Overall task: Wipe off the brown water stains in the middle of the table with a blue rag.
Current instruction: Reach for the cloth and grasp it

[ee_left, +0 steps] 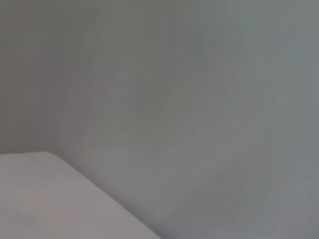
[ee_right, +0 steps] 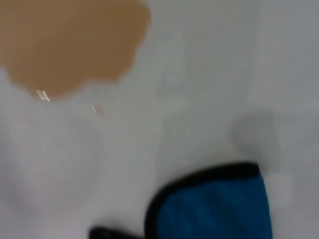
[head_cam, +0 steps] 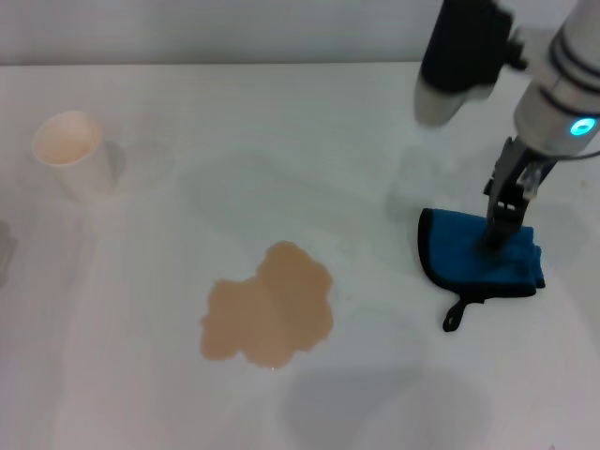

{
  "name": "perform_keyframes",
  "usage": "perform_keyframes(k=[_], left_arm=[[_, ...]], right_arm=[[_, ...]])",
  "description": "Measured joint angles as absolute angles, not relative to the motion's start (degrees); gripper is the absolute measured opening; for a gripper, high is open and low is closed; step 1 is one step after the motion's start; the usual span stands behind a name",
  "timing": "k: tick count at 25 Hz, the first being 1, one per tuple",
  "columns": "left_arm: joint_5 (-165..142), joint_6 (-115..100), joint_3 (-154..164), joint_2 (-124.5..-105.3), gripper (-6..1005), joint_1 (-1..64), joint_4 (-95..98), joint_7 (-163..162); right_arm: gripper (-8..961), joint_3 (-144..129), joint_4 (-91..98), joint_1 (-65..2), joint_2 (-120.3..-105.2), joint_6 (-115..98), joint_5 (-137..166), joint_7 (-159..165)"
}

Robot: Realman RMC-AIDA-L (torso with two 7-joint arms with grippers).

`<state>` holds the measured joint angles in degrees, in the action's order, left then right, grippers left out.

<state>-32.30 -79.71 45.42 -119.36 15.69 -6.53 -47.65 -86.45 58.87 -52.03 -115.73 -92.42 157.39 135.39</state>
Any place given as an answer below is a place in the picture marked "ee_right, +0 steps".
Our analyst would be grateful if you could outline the blue rag with black trim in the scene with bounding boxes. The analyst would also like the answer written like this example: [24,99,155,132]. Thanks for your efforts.
[89,161,274,239]

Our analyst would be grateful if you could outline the brown liquid stain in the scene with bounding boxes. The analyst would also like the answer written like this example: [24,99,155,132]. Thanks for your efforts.
[0,0,152,103]

